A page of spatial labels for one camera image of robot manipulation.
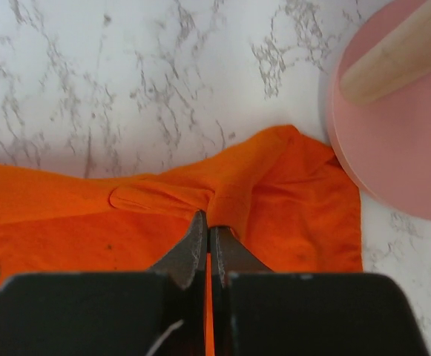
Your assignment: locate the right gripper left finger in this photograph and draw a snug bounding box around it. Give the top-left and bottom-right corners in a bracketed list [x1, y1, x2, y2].
[148, 211, 205, 290]

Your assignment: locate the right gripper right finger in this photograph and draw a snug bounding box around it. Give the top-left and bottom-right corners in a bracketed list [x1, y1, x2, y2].
[209, 227, 272, 288]

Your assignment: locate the orange t shirt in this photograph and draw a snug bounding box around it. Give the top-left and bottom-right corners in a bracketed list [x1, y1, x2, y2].
[0, 124, 364, 356]

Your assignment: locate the pink three-tier shelf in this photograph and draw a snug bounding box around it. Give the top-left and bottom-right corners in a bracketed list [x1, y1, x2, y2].
[326, 1, 431, 220]

